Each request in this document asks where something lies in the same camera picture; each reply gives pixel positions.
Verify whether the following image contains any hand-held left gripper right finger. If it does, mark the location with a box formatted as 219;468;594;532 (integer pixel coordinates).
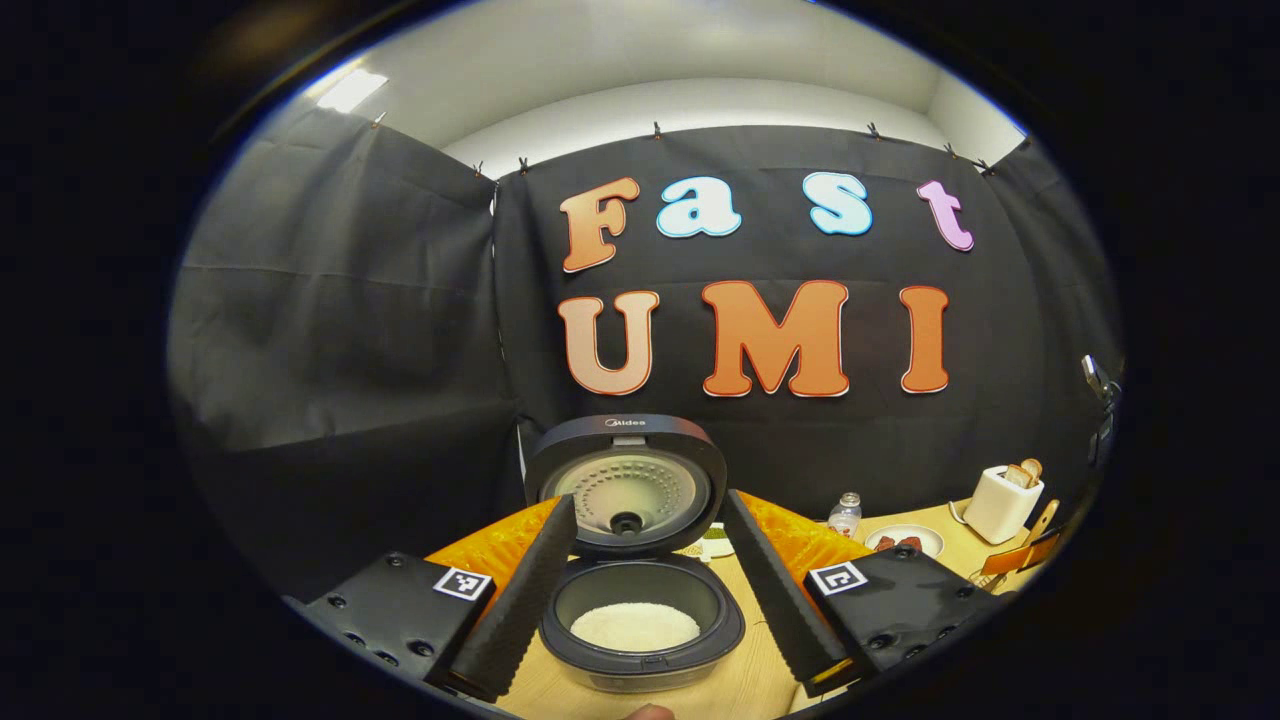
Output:
722;488;1006;701

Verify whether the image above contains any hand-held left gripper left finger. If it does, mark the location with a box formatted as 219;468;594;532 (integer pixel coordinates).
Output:
285;493;581;704

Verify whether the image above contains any white rice heap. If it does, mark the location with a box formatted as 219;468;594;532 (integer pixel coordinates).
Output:
570;602;702;653

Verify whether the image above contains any dark grey rice cooker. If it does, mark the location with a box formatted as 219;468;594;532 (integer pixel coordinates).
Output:
522;413;747;695

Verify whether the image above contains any white toaster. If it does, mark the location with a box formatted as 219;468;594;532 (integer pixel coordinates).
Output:
962;465;1046;546

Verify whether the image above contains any white round plate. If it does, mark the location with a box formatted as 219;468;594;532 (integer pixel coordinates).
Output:
864;526;945;559

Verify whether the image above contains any black backdrop cloth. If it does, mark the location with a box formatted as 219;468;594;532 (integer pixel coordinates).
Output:
168;105;1121;601

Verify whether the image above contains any row of backdrop clips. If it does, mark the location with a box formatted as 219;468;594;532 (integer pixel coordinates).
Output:
370;112;996;179

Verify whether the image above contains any ceiling light panel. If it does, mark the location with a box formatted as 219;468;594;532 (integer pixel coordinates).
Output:
315;68;389;114

